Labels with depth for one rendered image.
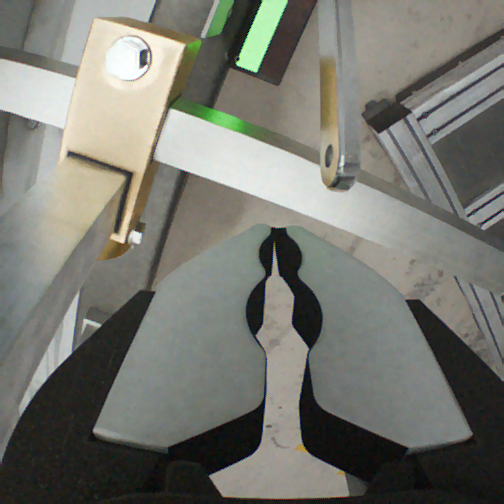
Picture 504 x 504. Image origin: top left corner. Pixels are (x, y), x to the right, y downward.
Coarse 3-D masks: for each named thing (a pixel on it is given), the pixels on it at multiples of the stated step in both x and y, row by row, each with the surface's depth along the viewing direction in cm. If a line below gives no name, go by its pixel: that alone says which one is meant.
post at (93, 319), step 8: (88, 312) 45; (96, 312) 46; (104, 312) 46; (88, 320) 44; (96, 320) 45; (104, 320) 45; (88, 328) 44; (96, 328) 44; (88, 336) 43; (80, 344) 41
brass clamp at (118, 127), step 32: (96, 32) 17; (128, 32) 17; (160, 32) 18; (96, 64) 17; (160, 64) 18; (192, 64) 22; (96, 96) 18; (128, 96) 18; (160, 96) 18; (64, 128) 19; (96, 128) 19; (128, 128) 19; (160, 128) 20; (96, 160) 20; (128, 160) 20; (128, 192) 21; (128, 224) 22
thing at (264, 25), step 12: (264, 0) 29; (276, 0) 29; (264, 12) 29; (276, 12) 29; (264, 24) 30; (276, 24) 30; (252, 36) 31; (264, 36) 31; (252, 48) 31; (264, 48) 31; (240, 60) 32; (252, 60) 32
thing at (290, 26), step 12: (300, 0) 29; (312, 0) 29; (288, 12) 29; (300, 12) 29; (288, 24) 30; (300, 24) 30; (276, 36) 31; (288, 36) 31; (276, 48) 31; (288, 48) 31; (264, 60) 32; (276, 60) 32; (264, 72) 32; (276, 72) 32
